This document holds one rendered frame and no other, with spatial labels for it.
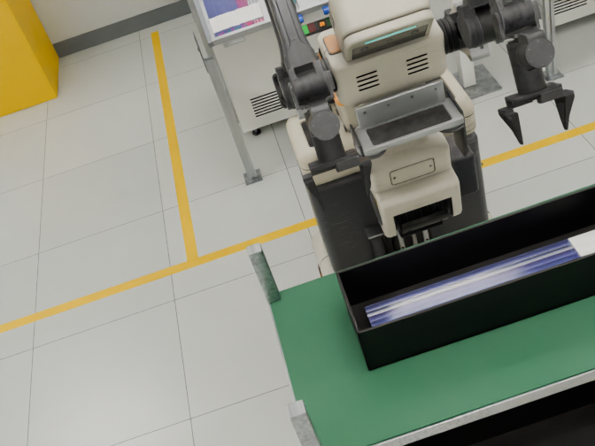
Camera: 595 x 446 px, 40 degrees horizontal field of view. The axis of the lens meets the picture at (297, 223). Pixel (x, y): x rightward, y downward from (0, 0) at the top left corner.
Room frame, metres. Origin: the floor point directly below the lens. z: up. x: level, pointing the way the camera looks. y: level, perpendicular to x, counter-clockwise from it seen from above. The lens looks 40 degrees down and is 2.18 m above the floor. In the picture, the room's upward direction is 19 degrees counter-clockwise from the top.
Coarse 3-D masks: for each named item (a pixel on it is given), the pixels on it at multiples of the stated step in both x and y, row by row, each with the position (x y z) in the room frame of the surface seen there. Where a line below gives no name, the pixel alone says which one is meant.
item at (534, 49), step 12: (504, 36) 1.37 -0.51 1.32; (516, 36) 1.34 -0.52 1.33; (528, 36) 1.29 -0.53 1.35; (540, 36) 1.29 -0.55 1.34; (516, 48) 1.33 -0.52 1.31; (528, 48) 1.28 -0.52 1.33; (540, 48) 1.28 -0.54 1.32; (552, 48) 1.28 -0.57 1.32; (528, 60) 1.27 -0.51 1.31; (540, 60) 1.27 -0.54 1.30
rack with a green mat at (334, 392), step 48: (288, 288) 1.27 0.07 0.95; (336, 288) 1.22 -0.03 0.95; (288, 336) 1.14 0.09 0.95; (336, 336) 1.09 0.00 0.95; (480, 336) 0.98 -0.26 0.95; (528, 336) 0.94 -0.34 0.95; (576, 336) 0.91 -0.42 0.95; (336, 384) 0.98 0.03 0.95; (384, 384) 0.94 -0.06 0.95; (432, 384) 0.91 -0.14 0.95; (480, 384) 0.87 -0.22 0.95; (528, 384) 0.84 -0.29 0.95; (576, 384) 0.83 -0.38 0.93; (336, 432) 0.88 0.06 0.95; (384, 432) 0.85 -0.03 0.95; (432, 432) 0.83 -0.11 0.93
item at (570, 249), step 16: (576, 240) 1.09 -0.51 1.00; (592, 240) 1.07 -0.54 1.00; (528, 256) 1.09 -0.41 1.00; (544, 256) 1.08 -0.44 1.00; (560, 256) 1.06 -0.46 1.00; (576, 256) 1.05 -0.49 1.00; (480, 272) 1.09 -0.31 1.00; (496, 272) 1.08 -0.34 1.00; (512, 272) 1.06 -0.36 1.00; (528, 272) 1.05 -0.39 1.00; (432, 288) 1.09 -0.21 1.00; (448, 288) 1.08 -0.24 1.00; (464, 288) 1.06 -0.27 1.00; (480, 288) 1.05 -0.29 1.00; (384, 304) 1.09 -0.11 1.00; (400, 304) 1.08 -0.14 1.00; (416, 304) 1.06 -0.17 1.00; (432, 304) 1.05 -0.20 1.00; (368, 320) 1.09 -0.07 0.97; (384, 320) 1.05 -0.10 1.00
